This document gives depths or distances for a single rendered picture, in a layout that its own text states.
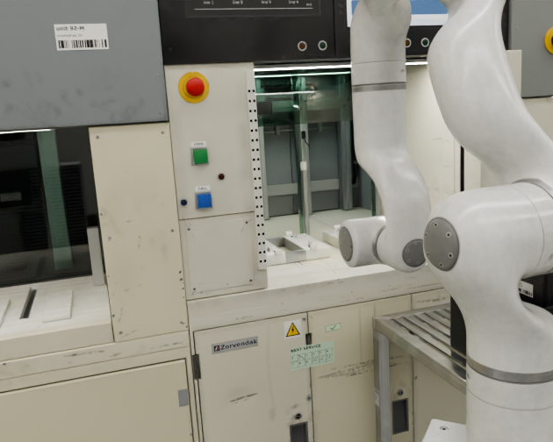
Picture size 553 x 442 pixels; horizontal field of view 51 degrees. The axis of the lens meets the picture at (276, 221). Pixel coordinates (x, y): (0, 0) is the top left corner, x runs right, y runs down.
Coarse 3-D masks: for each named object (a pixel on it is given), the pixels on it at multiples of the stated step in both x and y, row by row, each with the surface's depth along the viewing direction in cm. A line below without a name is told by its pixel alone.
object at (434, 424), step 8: (432, 424) 96; (440, 424) 96; (448, 424) 96; (456, 424) 96; (464, 424) 96; (432, 432) 94; (440, 432) 94; (448, 432) 94; (456, 432) 93; (464, 432) 93; (424, 440) 92; (432, 440) 92; (440, 440) 92; (448, 440) 91; (456, 440) 91; (464, 440) 91
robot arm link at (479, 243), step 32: (480, 192) 68; (512, 192) 68; (544, 192) 69; (448, 224) 67; (480, 224) 65; (512, 224) 65; (544, 224) 67; (448, 256) 67; (480, 256) 64; (512, 256) 65; (544, 256) 67; (448, 288) 72; (480, 288) 66; (512, 288) 66; (480, 320) 71; (512, 320) 68; (544, 320) 70; (480, 352) 73; (512, 352) 70; (544, 352) 70
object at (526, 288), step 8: (528, 280) 105; (536, 280) 103; (544, 280) 101; (552, 280) 101; (520, 288) 108; (528, 288) 105; (536, 288) 103; (544, 288) 102; (552, 288) 102; (528, 296) 106; (536, 296) 104; (544, 296) 102; (552, 296) 102; (536, 304) 104; (544, 304) 102; (552, 304) 102
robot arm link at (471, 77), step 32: (448, 0) 81; (480, 0) 75; (448, 32) 74; (480, 32) 73; (448, 64) 73; (480, 64) 72; (448, 96) 74; (480, 96) 71; (512, 96) 71; (448, 128) 77; (480, 128) 72; (512, 128) 71; (480, 160) 78; (512, 160) 74; (544, 160) 72
